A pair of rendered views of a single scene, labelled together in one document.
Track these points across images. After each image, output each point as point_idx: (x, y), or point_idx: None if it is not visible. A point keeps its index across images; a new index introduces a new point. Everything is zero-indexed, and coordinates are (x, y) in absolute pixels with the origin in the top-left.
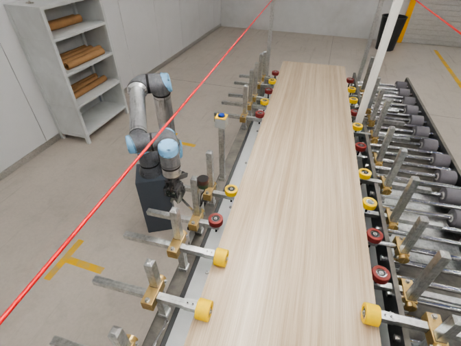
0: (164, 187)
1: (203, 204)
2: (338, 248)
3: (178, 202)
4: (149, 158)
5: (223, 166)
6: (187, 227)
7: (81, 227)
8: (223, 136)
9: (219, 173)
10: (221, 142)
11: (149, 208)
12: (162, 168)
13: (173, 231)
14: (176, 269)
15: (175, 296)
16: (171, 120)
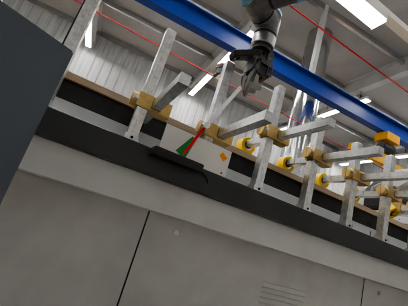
0: (270, 64)
1: (167, 129)
2: None
3: (253, 90)
4: None
5: (67, 71)
6: (203, 165)
7: (358, 56)
8: (98, 7)
9: (57, 87)
10: (93, 16)
11: (265, 110)
12: (276, 38)
13: (278, 116)
14: (264, 193)
15: (302, 157)
16: (299, 13)
